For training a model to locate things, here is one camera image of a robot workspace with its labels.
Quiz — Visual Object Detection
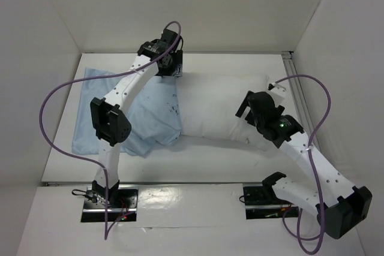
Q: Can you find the aluminium frame rail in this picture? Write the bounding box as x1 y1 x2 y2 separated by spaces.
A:
281 52 314 134

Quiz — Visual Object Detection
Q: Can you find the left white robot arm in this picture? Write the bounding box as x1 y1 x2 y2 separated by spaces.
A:
90 28 182 207

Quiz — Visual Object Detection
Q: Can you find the light blue pillowcase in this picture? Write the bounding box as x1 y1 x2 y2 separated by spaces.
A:
71 76 182 156

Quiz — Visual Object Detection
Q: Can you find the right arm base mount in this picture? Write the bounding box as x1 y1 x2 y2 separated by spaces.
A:
239 183 299 220

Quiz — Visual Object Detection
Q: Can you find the white pillow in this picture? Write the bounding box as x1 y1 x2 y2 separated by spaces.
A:
176 73 272 151

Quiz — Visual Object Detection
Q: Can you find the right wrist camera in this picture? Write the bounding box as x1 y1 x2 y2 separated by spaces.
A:
267 83 286 106

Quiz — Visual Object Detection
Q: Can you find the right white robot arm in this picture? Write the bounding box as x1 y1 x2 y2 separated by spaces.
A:
236 91 373 239

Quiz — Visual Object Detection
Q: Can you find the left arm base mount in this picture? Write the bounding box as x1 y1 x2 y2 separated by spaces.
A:
71 185 139 223

